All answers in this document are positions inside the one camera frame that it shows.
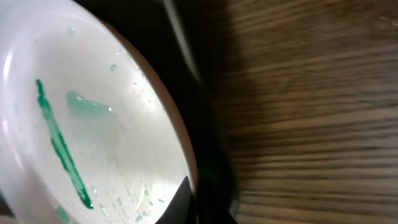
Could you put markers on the white plate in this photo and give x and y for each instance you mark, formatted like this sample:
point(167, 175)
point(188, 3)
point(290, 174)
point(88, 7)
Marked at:
point(89, 133)

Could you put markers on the dark grey serving tray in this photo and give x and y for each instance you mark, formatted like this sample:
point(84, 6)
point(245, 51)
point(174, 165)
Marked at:
point(157, 29)

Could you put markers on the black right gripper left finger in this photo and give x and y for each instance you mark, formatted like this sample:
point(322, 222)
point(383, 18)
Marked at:
point(181, 209)

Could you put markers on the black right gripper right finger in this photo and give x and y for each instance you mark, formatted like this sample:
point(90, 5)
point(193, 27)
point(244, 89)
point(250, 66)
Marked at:
point(218, 199)

